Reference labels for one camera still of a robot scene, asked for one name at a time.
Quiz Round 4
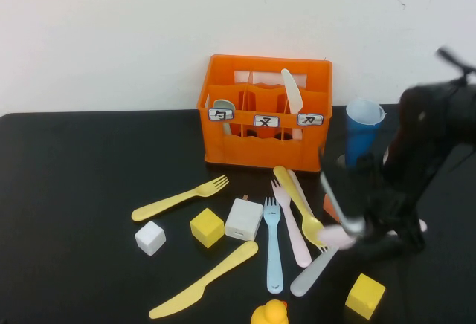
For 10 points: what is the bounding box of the grey plastic fork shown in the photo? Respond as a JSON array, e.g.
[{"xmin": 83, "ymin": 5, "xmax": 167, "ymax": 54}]
[{"xmin": 289, "ymin": 246, "xmax": 340, "ymax": 298}]

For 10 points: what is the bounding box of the yellow plastic spoon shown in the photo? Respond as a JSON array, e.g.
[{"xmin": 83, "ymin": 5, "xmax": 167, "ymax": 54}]
[{"xmin": 273, "ymin": 165, "xmax": 330, "ymax": 247}]

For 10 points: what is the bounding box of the yellow plastic fork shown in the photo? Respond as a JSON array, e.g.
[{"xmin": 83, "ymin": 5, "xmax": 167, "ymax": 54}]
[{"xmin": 131, "ymin": 174, "xmax": 230, "ymax": 223}]

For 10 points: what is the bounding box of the blue cone cup clear base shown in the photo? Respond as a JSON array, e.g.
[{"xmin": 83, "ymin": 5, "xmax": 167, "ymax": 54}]
[{"xmin": 336, "ymin": 110, "xmax": 385, "ymax": 171}]

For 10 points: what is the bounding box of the grey plastic spoon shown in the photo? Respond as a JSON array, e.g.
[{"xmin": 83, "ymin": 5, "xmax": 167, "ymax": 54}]
[{"xmin": 212, "ymin": 99, "xmax": 236, "ymax": 136}]

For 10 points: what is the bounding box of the orange foam cube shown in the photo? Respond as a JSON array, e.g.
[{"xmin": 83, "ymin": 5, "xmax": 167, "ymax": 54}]
[{"xmin": 322, "ymin": 193, "xmax": 341, "ymax": 223}]

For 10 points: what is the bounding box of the paper label marked fork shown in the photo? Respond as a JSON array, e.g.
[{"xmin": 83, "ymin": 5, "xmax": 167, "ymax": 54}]
[{"xmin": 253, "ymin": 114, "xmax": 280, "ymax": 128}]

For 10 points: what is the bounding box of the pink plastic fork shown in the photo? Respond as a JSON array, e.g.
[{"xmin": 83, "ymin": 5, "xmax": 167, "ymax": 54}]
[{"xmin": 270, "ymin": 178, "xmax": 312, "ymax": 268}]

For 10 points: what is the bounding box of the paper label marked knife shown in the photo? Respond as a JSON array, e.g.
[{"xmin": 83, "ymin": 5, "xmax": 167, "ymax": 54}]
[{"xmin": 296, "ymin": 113, "xmax": 324, "ymax": 127}]

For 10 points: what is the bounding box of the yellow plastic knife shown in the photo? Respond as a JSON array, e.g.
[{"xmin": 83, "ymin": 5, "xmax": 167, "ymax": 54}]
[{"xmin": 148, "ymin": 240, "xmax": 260, "ymax": 320}]

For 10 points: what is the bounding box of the orange plastic cutlery holder crate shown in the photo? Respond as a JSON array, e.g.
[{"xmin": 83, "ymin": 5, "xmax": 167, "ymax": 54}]
[{"xmin": 196, "ymin": 54, "xmax": 333, "ymax": 173}]

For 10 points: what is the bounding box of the blue plastic fork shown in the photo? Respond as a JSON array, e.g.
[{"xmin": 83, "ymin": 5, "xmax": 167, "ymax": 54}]
[{"xmin": 263, "ymin": 196, "xmax": 284, "ymax": 295}]

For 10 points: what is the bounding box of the paper label marked spoon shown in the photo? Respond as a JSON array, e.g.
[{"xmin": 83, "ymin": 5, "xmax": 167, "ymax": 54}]
[{"xmin": 208, "ymin": 108, "xmax": 234, "ymax": 122}]

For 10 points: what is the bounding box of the yellow rubber duck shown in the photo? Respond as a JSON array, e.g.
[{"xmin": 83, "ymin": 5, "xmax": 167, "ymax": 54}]
[{"xmin": 251, "ymin": 299, "xmax": 290, "ymax": 324}]

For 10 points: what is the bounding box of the white plastic knife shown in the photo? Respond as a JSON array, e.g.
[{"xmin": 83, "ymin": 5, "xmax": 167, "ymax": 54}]
[{"xmin": 280, "ymin": 68, "xmax": 304, "ymax": 140}]

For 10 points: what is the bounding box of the white charger adapter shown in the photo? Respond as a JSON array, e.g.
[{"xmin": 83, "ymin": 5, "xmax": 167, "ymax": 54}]
[{"xmin": 224, "ymin": 194, "xmax": 265, "ymax": 243}]

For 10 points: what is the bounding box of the pink plastic spoon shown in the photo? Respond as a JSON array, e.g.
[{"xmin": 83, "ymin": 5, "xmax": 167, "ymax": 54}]
[{"xmin": 320, "ymin": 218, "xmax": 428, "ymax": 250}]

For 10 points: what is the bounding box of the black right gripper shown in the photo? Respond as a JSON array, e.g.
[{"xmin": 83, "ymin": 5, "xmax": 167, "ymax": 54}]
[{"xmin": 349, "ymin": 184, "xmax": 427, "ymax": 262}]

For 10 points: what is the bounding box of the black camera cable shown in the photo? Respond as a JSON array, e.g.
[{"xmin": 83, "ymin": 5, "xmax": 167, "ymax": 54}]
[{"xmin": 435, "ymin": 47, "xmax": 476, "ymax": 87}]

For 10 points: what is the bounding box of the white foam cube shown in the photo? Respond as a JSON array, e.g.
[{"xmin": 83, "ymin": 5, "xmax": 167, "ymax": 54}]
[{"xmin": 134, "ymin": 220, "xmax": 167, "ymax": 257}]

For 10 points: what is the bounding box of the yellow foam cube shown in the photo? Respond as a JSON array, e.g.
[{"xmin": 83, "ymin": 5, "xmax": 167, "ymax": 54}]
[
  {"xmin": 189, "ymin": 207, "xmax": 225, "ymax": 249},
  {"xmin": 344, "ymin": 273, "xmax": 387, "ymax": 320}
]

